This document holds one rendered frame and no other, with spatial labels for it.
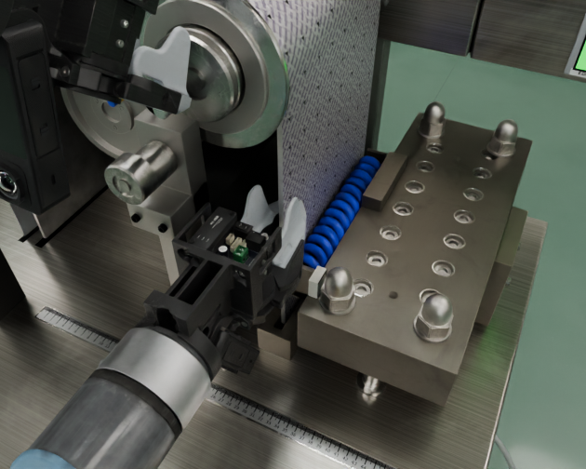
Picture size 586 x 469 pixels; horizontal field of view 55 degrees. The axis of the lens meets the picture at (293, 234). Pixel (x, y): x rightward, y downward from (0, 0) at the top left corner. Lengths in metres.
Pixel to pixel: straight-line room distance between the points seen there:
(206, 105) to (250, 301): 0.16
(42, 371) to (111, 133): 0.30
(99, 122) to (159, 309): 0.26
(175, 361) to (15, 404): 0.35
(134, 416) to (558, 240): 2.03
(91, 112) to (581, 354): 1.66
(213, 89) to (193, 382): 0.22
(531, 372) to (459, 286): 1.28
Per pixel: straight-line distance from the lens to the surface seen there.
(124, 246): 0.83
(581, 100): 3.16
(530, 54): 0.74
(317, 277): 0.56
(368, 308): 0.57
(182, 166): 0.51
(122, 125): 0.58
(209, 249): 0.44
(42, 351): 0.75
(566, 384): 1.89
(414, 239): 0.64
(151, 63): 0.40
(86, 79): 0.34
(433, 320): 0.53
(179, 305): 0.40
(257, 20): 0.43
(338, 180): 0.68
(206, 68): 0.45
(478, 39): 0.74
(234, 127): 0.48
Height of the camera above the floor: 1.47
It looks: 45 degrees down
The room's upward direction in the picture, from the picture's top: straight up
